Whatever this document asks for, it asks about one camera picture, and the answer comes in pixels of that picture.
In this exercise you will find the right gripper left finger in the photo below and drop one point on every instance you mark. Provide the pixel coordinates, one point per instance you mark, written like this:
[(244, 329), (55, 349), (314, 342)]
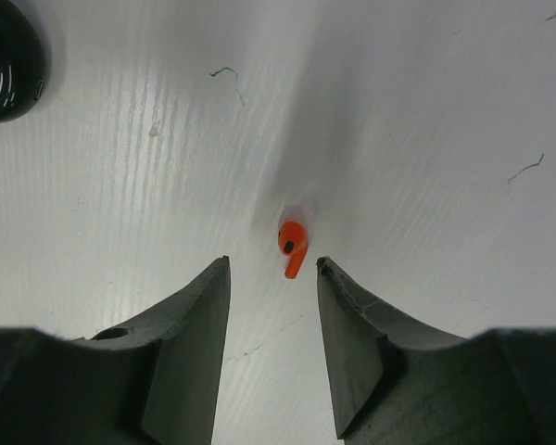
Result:
[(154, 378)]

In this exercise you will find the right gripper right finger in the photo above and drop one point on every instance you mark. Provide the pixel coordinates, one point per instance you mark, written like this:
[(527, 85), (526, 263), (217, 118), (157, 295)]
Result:
[(365, 341)]

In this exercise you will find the black earbud charging case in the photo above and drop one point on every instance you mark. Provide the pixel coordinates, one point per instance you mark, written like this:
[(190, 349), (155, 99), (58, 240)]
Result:
[(24, 62)]

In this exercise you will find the orange earbud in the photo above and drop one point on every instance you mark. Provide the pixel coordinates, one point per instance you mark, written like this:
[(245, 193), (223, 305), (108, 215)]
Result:
[(293, 241)]

